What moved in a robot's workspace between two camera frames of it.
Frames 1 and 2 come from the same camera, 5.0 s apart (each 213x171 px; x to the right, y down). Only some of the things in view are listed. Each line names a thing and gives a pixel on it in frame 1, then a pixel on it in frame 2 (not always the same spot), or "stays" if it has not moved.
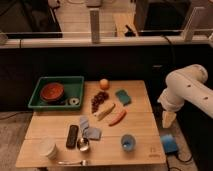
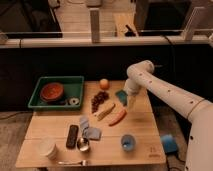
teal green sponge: x=124 y=98 stays
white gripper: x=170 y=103 -> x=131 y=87
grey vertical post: x=94 y=25 stays
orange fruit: x=104 y=84 stays
